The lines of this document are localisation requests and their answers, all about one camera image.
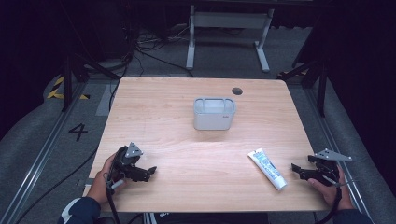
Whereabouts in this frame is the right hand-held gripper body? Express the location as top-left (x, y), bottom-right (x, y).
top-left (307, 147), bottom-right (353, 188)

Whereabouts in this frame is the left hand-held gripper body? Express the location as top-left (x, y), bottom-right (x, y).
top-left (106, 142), bottom-right (145, 189)

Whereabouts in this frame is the person's right hand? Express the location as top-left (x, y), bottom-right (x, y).
top-left (307, 166), bottom-right (355, 212)

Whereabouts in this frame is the person's left hand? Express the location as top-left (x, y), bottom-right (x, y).
top-left (86, 153), bottom-right (128, 205)

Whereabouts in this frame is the white blue toothpaste tube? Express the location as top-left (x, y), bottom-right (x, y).
top-left (247, 147), bottom-right (289, 191)

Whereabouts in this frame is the white plastic container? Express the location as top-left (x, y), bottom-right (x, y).
top-left (192, 96), bottom-right (237, 132)

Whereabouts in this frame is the black tripod stand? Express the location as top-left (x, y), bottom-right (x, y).
top-left (277, 57), bottom-right (332, 119)
top-left (59, 50), bottom-right (121, 114)

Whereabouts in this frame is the metal floor rail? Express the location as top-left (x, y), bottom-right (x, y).
top-left (303, 88), bottom-right (375, 224)
top-left (0, 81), bottom-right (89, 224)

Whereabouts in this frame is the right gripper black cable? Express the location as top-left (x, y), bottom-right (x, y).
top-left (313, 186), bottom-right (344, 224)

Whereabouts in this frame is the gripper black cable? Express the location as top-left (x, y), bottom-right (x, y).
top-left (105, 179), bottom-right (121, 224)
top-left (313, 186), bottom-right (344, 224)

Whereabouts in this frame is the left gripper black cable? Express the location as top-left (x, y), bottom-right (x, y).
top-left (105, 179), bottom-right (121, 224)

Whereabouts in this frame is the black floor cable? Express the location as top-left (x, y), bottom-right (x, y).
top-left (14, 145), bottom-right (99, 224)

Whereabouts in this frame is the tangle of floor cables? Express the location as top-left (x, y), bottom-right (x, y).
top-left (106, 26), bottom-right (195, 111)

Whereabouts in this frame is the white metal table frame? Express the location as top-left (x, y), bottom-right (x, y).
top-left (185, 4), bottom-right (276, 74)

